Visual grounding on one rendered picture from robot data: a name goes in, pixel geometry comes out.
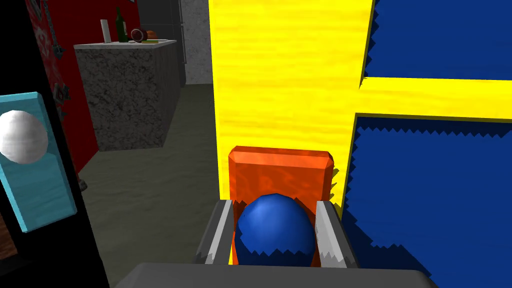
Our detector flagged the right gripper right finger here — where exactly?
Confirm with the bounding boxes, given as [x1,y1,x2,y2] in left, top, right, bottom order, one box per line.
[314,199,359,269]

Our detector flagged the yellow and blue door leaf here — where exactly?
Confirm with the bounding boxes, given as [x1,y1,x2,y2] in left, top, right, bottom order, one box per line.
[207,0,512,288]

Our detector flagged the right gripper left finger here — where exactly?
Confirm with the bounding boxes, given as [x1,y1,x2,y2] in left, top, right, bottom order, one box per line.
[193,199,235,266]

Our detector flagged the white ball knob cyan plate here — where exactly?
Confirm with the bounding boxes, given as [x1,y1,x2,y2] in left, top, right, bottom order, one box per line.
[0,91,78,234]

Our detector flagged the blue ball knob orange plate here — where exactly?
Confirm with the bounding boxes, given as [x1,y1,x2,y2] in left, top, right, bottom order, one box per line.
[227,145,335,268]

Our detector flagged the grey granite kitchen counter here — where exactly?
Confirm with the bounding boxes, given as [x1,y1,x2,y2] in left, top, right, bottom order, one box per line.
[73,6,182,153]

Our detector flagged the black door leaf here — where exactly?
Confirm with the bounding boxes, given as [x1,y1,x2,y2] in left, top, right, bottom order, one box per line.
[0,0,111,288]

